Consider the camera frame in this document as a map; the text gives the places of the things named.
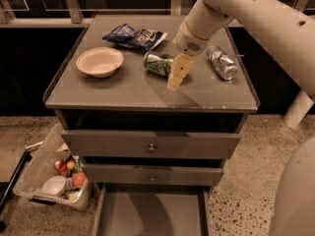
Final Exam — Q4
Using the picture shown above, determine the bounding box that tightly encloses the white cup in bin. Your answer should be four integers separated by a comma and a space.
41, 176, 66, 196

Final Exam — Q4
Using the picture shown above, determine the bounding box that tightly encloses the green soda can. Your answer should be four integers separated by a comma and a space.
144, 52, 173, 78

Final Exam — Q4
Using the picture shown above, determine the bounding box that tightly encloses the red item in bin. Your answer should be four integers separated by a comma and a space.
54, 160, 71, 178

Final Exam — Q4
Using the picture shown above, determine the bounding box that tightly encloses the metal railing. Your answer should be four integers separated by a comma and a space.
0, 0, 315, 30

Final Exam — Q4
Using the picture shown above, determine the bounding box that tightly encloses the white paper bowl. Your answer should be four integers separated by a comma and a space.
76, 47, 124, 78

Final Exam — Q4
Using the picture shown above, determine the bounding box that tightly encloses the orange fruit in bin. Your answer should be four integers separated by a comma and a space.
73, 172, 86, 189

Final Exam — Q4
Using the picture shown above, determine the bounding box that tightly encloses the black frame on floor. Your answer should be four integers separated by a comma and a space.
0, 142, 42, 232

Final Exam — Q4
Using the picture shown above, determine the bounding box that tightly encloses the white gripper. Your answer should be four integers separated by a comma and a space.
166, 20, 209, 90

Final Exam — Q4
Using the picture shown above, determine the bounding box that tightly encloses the grey top drawer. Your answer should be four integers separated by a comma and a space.
61, 130, 240, 159

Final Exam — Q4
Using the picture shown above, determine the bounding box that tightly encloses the grey drawer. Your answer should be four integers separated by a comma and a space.
61, 130, 240, 159
84, 164, 223, 186
92, 184, 212, 236

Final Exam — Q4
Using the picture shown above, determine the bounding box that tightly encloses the grey bottom drawer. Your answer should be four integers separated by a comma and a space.
92, 184, 212, 236

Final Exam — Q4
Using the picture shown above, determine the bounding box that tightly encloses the grey middle drawer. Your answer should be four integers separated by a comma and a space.
84, 164, 223, 186

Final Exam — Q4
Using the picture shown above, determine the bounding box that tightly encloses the blue chip bag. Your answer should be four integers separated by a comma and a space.
102, 24, 167, 52

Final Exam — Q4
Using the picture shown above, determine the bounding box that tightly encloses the white pole leg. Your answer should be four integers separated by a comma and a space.
283, 90, 314, 129

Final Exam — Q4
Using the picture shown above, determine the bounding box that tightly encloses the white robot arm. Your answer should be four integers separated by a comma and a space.
174, 0, 315, 236

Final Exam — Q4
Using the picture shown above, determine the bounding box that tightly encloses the grey drawer cabinet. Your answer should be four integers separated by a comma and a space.
42, 14, 261, 236

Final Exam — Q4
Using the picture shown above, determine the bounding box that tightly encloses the silver soda can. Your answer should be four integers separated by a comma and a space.
207, 45, 238, 81

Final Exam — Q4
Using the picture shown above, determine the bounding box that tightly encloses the clear plastic bin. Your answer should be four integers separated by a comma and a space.
14, 124, 92, 210

